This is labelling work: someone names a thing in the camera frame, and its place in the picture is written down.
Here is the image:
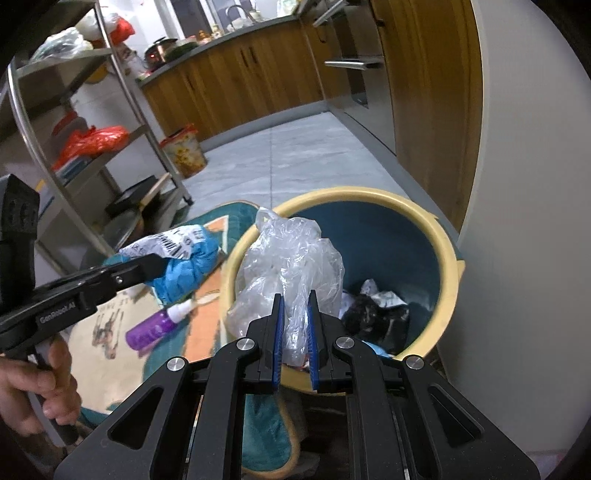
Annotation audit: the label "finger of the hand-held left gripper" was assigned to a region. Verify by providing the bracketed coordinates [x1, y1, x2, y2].
[78, 253, 167, 283]
[95, 271, 163, 302]

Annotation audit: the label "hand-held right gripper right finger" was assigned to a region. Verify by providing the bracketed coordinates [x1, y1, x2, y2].
[307, 290, 541, 480]

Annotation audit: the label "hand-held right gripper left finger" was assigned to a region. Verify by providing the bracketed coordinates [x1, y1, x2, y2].
[54, 292, 284, 480]

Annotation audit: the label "blue face mask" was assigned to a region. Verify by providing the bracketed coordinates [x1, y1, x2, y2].
[154, 225, 223, 306]

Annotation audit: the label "black plastic bag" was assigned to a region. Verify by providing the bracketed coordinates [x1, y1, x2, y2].
[341, 293, 411, 354]

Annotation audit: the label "clear plastic bag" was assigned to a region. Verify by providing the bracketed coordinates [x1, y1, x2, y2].
[226, 208, 346, 366]

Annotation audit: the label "blue bin with yellow rim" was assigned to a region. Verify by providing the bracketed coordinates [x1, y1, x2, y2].
[219, 186, 466, 393]

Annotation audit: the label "person's left hand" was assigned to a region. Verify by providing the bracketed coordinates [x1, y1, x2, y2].
[0, 342, 81, 437]

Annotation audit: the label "white courier mailer bag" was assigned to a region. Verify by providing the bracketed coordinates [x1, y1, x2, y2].
[117, 224, 209, 265]

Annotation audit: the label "purple squeeze tube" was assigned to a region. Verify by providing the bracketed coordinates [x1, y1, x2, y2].
[126, 299, 195, 352]

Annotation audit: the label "steel shelf rack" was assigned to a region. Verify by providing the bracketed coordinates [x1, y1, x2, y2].
[7, 0, 195, 264]

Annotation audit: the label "clear bag on shelf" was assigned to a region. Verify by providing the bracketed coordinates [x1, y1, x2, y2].
[30, 27, 93, 63]

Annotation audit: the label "wooden kitchen cabinets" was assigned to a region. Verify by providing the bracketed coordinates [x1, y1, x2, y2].
[141, 0, 483, 236]

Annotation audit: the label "red and white plastic bag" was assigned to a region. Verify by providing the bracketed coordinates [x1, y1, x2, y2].
[99, 11, 137, 44]

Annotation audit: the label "stainless steel oven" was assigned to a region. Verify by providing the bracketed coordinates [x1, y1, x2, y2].
[311, 0, 398, 155]

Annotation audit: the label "black square pan wooden handle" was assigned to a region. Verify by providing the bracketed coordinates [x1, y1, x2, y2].
[105, 174, 171, 217]

